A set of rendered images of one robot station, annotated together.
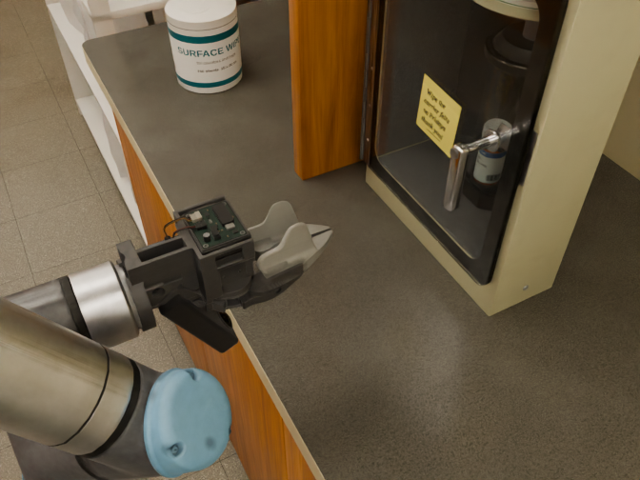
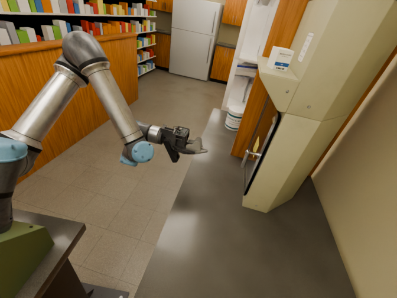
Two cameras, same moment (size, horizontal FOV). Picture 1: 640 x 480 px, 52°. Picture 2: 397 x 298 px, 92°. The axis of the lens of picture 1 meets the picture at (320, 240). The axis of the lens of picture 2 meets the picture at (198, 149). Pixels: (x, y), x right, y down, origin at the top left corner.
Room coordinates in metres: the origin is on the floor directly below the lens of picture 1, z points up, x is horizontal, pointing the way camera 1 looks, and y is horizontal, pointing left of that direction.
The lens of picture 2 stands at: (-0.07, -0.35, 1.63)
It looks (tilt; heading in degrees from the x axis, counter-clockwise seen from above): 36 degrees down; 35
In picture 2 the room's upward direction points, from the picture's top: 11 degrees clockwise
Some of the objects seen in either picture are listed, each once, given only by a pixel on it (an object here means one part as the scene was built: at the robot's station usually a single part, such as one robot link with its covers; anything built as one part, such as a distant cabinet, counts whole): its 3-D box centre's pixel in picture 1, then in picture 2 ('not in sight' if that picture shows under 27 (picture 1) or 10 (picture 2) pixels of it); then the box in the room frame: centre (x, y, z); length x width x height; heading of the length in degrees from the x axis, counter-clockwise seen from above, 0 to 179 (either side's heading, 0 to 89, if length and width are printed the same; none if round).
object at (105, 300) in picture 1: (107, 302); (156, 134); (0.39, 0.20, 1.17); 0.08 x 0.05 x 0.08; 28
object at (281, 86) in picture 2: not in sight; (269, 80); (0.66, -0.10, 1.46); 0.32 x 0.11 x 0.10; 28
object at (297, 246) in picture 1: (297, 243); (197, 146); (0.46, 0.02, 1.17); 0.09 x 0.03 x 0.06; 118
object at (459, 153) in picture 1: (468, 171); (249, 159); (0.58, -0.17, 1.17); 0.05 x 0.03 x 0.10; 118
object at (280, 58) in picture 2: not in sight; (279, 58); (0.62, -0.12, 1.54); 0.05 x 0.05 x 0.06; 47
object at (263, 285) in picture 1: (259, 278); (185, 149); (0.43, 0.06, 1.15); 0.09 x 0.05 x 0.02; 118
